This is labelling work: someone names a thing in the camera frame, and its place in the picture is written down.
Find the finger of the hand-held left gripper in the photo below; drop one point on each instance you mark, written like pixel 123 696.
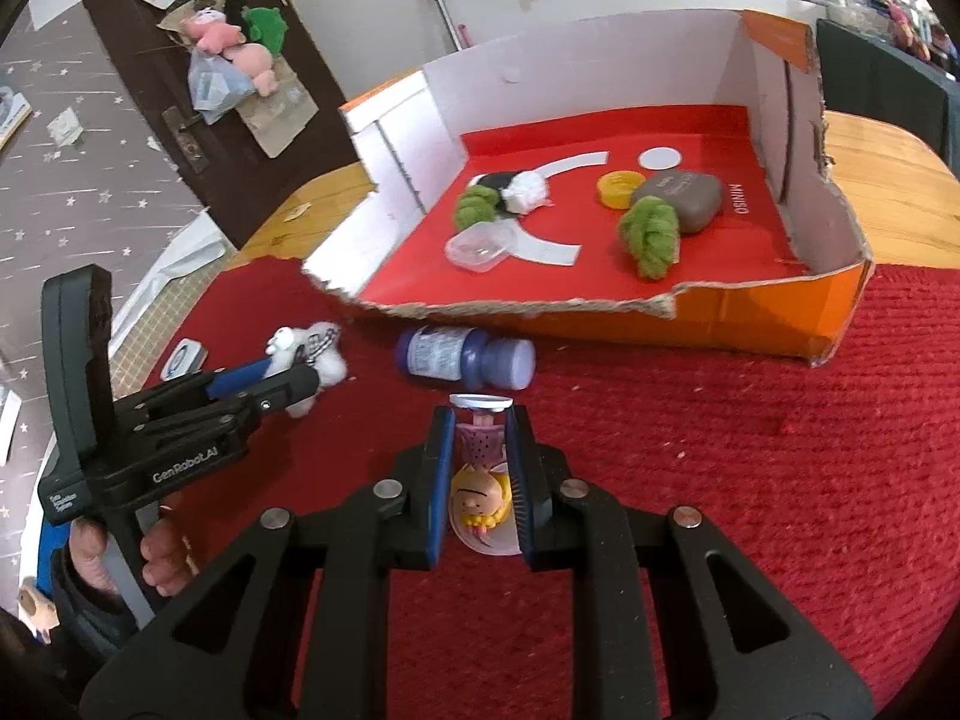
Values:
pixel 244 376
pixel 292 386

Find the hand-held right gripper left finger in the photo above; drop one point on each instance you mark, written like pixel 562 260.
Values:
pixel 439 484

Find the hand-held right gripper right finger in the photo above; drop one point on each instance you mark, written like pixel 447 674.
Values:
pixel 521 484

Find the doll figurine with pink dress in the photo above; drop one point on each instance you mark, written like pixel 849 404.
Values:
pixel 480 499

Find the clear round lid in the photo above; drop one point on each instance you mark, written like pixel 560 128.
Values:
pixel 484 542

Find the clear plastic capsule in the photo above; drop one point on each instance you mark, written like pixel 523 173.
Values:
pixel 480 249

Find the small green fuzzy bundle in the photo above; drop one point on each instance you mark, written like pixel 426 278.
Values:
pixel 474 208

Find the orange cardboard box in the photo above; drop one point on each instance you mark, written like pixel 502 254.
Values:
pixel 712 300

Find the large green fuzzy bundle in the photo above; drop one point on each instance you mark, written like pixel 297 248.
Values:
pixel 651 240

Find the grey eye shadow case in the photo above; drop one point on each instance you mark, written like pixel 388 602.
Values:
pixel 686 199

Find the person's left hand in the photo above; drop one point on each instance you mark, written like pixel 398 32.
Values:
pixel 169 559

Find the small white tin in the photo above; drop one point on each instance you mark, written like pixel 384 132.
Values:
pixel 182 358

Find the blue plastic bottle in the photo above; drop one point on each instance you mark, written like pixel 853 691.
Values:
pixel 450 356

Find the white plastic sheet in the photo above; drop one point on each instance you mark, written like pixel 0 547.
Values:
pixel 176 262

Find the red woven mat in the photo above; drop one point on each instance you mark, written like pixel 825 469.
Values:
pixel 750 502

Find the cardboard piece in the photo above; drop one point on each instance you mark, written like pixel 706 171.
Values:
pixel 281 120

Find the clear plastic bag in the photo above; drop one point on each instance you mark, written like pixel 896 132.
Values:
pixel 214 90

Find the black roll with white fluff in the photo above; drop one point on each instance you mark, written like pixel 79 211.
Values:
pixel 525 191

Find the yellow bottle cap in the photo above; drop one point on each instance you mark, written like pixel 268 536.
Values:
pixel 619 191

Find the pale pink plush toy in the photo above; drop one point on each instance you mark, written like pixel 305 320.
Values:
pixel 255 67

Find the brown door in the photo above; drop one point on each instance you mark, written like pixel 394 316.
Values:
pixel 135 52

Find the green plush toy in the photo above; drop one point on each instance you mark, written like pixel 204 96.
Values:
pixel 266 26

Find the metal stick with red tip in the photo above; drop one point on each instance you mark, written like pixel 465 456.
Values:
pixel 444 11

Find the dark tablecloth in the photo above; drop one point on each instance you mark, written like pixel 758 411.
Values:
pixel 877 82

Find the row of shelf goods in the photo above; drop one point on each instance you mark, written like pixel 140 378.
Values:
pixel 900 15

